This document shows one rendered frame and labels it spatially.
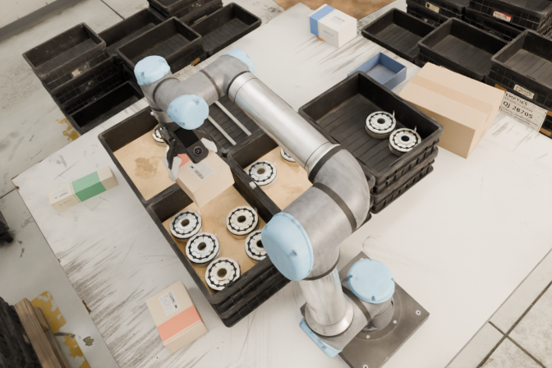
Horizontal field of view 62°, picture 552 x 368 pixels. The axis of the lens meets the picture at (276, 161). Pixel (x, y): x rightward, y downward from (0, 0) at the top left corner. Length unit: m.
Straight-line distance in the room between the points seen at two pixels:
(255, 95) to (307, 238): 0.33
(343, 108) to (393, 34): 1.33
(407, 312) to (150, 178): 0.95
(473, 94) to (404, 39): 1.25
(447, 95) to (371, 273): 0.81
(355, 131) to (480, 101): 0.45
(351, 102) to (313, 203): 0.99
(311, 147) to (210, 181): 0.41
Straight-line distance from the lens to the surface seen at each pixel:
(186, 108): 0.96
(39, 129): 3.47
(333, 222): 0.81
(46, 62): 3.09
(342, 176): 0.85
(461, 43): 2.80
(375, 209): 1.59
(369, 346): 1.39
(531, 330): 2.32
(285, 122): 0.92
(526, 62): 2.57
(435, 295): 1.50
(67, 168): 2.06
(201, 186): 1.21
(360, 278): 1.20
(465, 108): 1.74
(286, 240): 0.79
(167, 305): 1.48
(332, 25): 2.20
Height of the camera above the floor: 2.07
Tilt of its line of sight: 51 degrees down
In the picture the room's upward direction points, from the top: 11 degrees counter-clockwise
